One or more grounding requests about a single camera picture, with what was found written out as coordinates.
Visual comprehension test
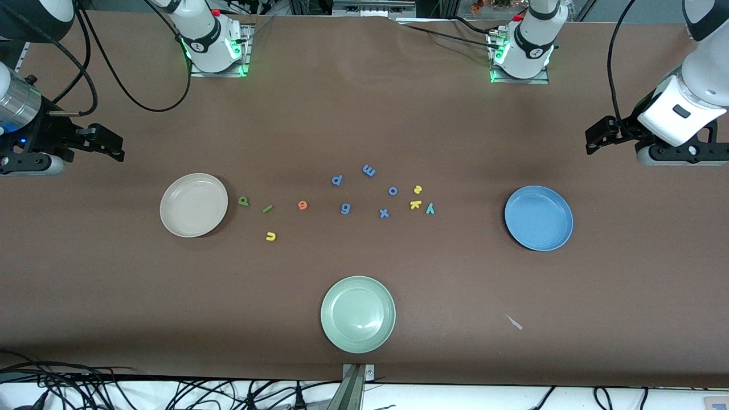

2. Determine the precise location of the black cable on table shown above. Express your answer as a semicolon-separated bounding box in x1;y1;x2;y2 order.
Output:
396;17;502;52

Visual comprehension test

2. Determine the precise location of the metal bracket at table edge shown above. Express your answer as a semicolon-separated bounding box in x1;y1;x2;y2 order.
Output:
342;364;375;410

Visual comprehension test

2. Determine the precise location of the green round plate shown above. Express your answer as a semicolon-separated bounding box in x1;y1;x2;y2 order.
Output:
320;276;396;354

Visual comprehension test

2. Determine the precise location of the aluminium frame crossbar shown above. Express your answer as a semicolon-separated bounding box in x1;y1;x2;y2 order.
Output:
332;0;417;18

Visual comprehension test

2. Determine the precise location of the blue round plate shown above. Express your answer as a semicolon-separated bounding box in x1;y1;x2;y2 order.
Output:
504;185;574;252

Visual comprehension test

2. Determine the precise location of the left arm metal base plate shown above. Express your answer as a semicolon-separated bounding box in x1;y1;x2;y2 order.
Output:
489;31;550;85

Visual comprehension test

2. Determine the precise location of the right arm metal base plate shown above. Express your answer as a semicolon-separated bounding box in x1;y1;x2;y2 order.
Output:
190;23;252;78

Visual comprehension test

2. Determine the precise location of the brown table cover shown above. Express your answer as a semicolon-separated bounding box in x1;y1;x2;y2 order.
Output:
0;10;729;388

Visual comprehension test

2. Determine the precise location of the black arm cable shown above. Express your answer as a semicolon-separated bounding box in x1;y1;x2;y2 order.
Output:
48;0;194;117
607;0;638;123

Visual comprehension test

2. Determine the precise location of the black floor cable tangle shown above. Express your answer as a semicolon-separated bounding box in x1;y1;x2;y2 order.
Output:
0;350;342;410

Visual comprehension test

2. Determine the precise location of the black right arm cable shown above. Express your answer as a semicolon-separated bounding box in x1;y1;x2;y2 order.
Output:
48;0;194;117

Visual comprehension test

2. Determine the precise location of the beige round plate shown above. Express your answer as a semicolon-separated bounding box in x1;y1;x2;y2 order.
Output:
159;173;229;238

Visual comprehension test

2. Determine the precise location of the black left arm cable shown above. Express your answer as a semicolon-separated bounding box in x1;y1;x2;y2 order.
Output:
607;0;638;123

